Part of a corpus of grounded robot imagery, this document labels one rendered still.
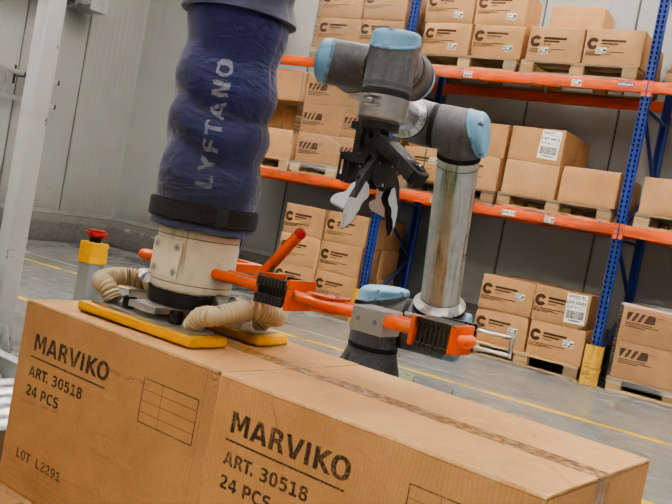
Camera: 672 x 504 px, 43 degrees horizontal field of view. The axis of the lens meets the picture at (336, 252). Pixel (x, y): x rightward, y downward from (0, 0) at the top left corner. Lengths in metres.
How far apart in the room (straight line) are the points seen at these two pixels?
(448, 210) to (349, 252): 7.71
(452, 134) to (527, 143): 7.00
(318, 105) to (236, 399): 9.03
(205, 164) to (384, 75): 0.41
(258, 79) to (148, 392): 0.64
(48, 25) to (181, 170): 3.74
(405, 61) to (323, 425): 0.65
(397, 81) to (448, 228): 0.82
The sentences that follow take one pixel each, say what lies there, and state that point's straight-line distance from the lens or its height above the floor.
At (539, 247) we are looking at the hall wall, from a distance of 10.37.
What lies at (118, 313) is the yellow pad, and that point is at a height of 0.97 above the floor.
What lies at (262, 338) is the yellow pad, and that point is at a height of 0.96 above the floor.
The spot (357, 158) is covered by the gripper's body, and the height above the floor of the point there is 1.35.
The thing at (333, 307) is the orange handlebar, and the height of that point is 1.07.
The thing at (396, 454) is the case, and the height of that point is 0.92.
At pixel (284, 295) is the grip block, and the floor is 1.07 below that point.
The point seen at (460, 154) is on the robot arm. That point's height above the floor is 1.44.
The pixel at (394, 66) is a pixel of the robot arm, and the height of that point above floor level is 1.51.
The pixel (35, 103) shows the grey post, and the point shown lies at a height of 1.54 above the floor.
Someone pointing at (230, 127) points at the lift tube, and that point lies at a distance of 1.70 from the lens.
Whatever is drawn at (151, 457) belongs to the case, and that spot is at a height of 0.75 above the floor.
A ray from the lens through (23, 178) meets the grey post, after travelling 5.35.
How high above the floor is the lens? 1.25
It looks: 3 degrees down
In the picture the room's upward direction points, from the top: 10 degrees clockwise
